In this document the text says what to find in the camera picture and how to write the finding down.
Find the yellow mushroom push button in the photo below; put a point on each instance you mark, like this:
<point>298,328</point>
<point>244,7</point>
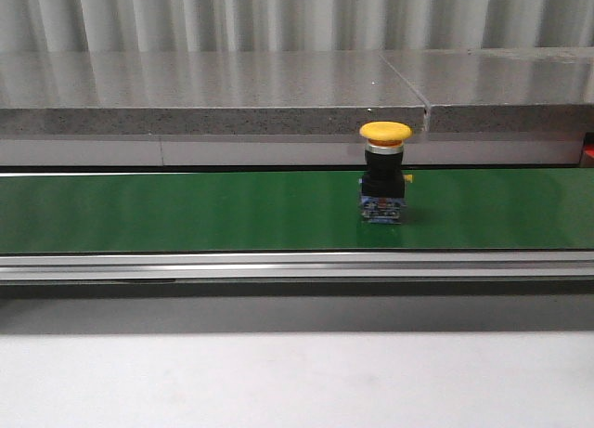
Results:
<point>383,185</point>

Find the green conveyor belt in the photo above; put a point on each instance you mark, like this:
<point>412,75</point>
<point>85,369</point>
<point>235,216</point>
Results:
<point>542,208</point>

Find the grey stone slab left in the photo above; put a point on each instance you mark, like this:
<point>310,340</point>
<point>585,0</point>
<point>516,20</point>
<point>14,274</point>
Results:
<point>201,93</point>

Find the grey stone slab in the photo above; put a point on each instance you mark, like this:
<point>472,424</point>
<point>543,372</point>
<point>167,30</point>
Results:
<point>544,91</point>
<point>201,93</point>

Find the grey stone slab right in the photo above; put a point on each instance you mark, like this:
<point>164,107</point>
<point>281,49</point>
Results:
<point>544,91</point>

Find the white panel under slab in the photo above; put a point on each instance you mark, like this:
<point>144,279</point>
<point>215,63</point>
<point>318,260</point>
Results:
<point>96,153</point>

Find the orange red object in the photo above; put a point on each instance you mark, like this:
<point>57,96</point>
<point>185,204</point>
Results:
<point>587,157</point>

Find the white pleated curtain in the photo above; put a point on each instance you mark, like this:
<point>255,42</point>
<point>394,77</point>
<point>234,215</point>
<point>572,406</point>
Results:
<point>281,25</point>

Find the aluminium conveyor side rail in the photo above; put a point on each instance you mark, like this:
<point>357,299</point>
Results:
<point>296,267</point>

